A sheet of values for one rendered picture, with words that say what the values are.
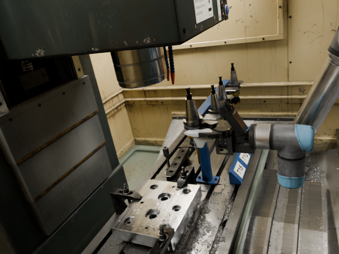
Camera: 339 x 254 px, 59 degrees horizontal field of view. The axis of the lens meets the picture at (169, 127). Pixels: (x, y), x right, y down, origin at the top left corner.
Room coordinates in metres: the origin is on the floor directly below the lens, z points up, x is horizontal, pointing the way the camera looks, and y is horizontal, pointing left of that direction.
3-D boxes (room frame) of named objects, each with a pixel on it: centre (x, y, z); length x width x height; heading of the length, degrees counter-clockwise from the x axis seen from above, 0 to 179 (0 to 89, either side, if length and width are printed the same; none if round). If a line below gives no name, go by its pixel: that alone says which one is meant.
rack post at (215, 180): (1.11, -0.13, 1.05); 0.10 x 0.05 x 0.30; 62
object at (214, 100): (1.13, -0.20, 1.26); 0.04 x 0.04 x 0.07
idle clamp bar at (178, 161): (1.22, -0.01, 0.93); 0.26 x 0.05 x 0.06; 157
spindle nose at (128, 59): (0.93, 0.05, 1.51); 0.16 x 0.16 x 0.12
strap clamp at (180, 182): (1.02, -0.03, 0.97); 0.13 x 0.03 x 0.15; 152
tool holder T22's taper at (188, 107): (0.86, -0.08, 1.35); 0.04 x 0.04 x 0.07
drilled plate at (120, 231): (0.89, 0.09, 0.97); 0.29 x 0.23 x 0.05; 152
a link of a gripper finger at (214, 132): (0.80, -0.13, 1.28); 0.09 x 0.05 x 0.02; 75
